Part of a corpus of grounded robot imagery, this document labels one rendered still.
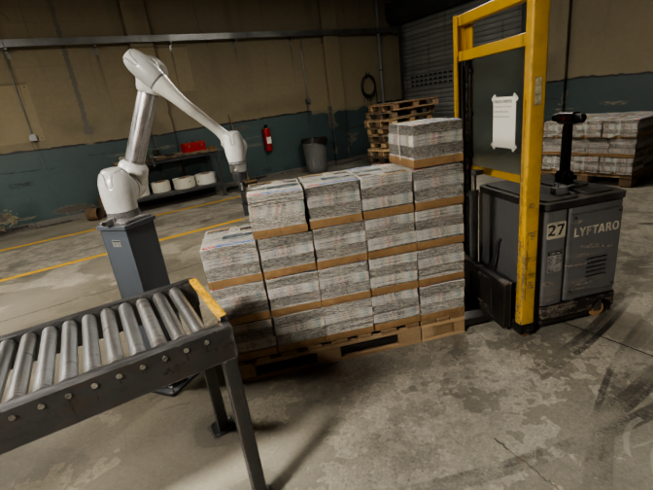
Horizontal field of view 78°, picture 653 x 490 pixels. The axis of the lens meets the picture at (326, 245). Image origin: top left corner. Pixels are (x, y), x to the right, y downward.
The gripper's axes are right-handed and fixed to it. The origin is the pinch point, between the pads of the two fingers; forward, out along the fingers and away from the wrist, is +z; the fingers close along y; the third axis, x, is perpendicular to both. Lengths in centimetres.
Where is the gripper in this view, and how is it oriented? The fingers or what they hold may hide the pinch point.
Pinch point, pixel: (246, 209)
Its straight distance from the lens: 226.7
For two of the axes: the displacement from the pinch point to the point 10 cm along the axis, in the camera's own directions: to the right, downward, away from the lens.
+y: -2.0, -3.0, 9.3
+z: 1.2, 9.4, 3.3
